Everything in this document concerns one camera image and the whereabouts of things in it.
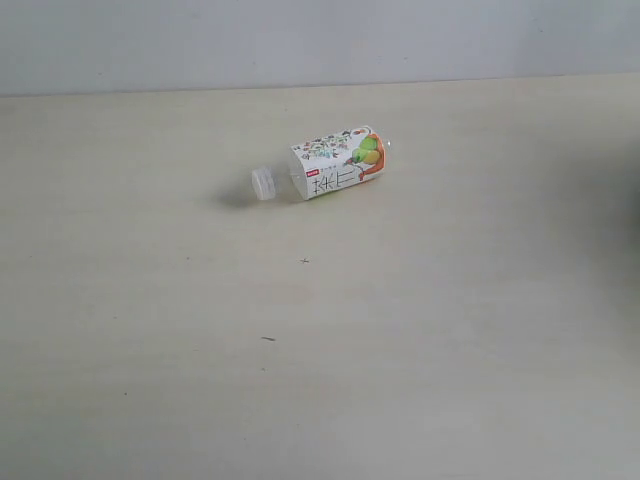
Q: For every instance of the clear bottle floral orange label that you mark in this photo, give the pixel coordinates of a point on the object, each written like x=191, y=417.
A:
x=325, y=164

